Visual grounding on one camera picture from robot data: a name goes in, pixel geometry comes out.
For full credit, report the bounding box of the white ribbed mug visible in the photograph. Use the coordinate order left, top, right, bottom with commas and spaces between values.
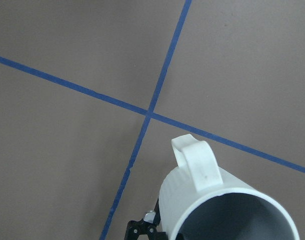
158, 134, 300, 240

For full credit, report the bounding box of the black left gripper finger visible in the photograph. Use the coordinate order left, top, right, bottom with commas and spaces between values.
153, 198, 161, 224

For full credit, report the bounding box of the brown paper table mat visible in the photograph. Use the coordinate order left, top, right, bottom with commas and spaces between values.
0, 0, 305, 240

